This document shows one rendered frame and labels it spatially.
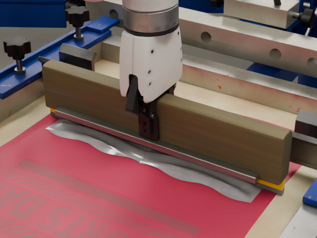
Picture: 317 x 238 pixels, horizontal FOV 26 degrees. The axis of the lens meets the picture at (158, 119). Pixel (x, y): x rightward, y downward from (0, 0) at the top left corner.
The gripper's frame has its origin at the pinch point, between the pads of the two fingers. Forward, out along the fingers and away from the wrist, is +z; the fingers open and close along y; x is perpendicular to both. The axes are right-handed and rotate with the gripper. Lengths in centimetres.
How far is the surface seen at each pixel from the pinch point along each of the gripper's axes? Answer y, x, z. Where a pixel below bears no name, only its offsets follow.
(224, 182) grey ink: 2.4, 12.6, 5.1
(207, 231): 12.2, 15.3, 5.8
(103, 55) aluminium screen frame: -21.5, -25.7, 4.2
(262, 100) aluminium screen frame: -21.6, 7.2, 5.4
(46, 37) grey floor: -183, -191, 98
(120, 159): 4.7, -3.4, 5.3
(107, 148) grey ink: 3.7, -6.6, 5.0
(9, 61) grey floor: -151, -188, 98
